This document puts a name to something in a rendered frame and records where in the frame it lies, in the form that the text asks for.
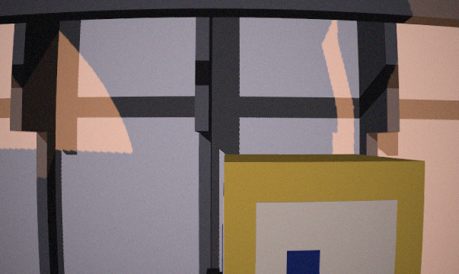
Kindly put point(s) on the yellow butter carton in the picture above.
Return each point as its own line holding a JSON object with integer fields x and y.
{"x": 322, "y": 214}

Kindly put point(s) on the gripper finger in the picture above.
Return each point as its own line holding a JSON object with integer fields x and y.
{"x": 213, "y": 271}

